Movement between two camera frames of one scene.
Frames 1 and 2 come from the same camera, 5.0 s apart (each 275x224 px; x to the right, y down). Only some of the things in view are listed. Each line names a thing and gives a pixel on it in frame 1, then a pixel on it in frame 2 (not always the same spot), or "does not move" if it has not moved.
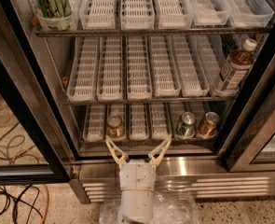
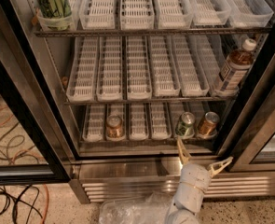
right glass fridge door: [256, 138] does not move
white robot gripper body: [137, 176] -> [195, 175]
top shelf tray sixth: [247, 7] does not move
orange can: [210, 123] does not move
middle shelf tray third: [138, 72] does not move
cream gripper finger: [154, 161] -> [214, 168]
